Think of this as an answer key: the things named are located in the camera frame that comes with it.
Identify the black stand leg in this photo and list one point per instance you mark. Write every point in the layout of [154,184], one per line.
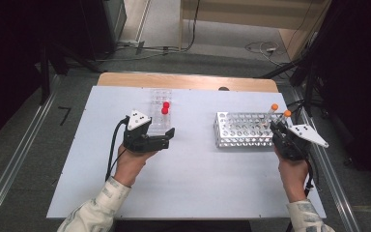
[45,74]

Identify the metal floor rail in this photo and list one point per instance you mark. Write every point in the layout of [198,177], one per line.
[331,187]
[16,154]

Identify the person's left hand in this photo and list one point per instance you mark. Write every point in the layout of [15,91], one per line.
[130,166]

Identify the wooden cabinet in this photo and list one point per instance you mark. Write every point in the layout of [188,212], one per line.
[238,16]

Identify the black tripod stand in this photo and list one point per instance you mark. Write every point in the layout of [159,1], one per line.
[302,71]

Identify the clear acrylic tube rack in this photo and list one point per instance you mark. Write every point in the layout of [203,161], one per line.
[157,96]

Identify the orange cap test tube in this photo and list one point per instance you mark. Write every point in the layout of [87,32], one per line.
[274,107]
[287,113]

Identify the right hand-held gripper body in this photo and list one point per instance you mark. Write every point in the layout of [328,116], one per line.
[291,145]

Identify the person's right hand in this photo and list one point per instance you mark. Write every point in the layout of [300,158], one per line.
[294,177]

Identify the white metal tube rack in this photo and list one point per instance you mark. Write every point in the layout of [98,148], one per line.
[241,130]

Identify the wooden table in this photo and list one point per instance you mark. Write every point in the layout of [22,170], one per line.
[180,81]

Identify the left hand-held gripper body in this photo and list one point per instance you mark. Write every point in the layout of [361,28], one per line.
[138,141]

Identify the white table board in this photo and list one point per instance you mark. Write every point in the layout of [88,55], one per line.
[190,180]

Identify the red cap test tube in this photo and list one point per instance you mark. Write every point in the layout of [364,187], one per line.
[164,111]
[166,104]

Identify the dark round table grommet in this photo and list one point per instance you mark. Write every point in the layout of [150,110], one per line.
[223,88]

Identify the black cabinet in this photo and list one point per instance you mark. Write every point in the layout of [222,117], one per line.
[103,25]

